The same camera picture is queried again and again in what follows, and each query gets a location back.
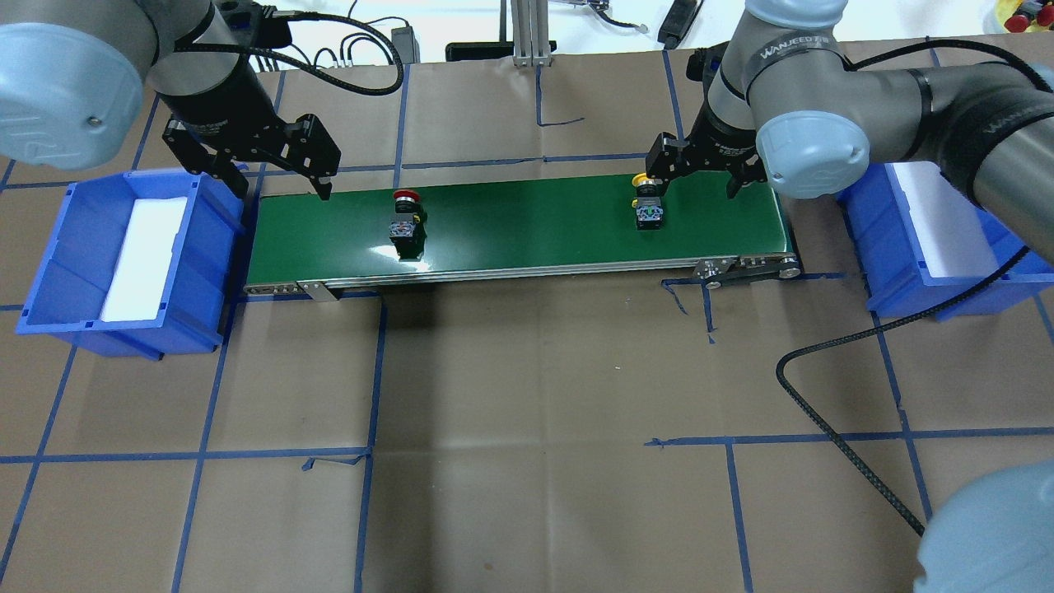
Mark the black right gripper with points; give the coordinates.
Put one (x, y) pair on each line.
(728, 142)

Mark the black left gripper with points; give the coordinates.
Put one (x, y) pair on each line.
(216, 100)

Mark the yellow push button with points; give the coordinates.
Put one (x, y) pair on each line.
(649, 209)

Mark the red push button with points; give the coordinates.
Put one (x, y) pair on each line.
(407, 231)

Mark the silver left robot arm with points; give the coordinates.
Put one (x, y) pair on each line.
(73, 75)

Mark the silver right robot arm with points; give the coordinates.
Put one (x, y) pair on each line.
(783, 106)

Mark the yellow plate of buttons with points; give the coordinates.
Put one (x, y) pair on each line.
(1018, 17)

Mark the green conveyor belt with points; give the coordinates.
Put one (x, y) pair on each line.
(521, 228)

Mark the blue bin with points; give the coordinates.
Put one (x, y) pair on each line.
(78, 264)
(895, 272)

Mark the black power adapter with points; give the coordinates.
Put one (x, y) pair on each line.
(677, 23)

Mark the white foam pad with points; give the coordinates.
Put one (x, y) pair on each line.
(143, 263)
(947, 226)

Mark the aluminium frame post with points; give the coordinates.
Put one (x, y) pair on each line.
(530, 33)

